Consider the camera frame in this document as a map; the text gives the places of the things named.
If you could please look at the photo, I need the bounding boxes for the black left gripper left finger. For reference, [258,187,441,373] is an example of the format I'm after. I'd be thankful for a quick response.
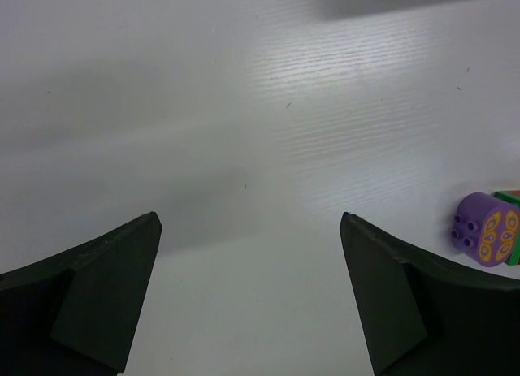
[1,212,163,375]

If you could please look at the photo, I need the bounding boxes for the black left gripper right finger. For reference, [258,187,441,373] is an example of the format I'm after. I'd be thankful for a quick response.
[340,213,519,375]

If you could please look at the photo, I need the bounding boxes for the purple butterfly lego brick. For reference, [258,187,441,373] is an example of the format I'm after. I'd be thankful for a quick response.
[450,192,516,267]

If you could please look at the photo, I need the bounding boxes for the green red lego bricks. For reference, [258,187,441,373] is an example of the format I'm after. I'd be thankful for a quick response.
[494,190,519,266]

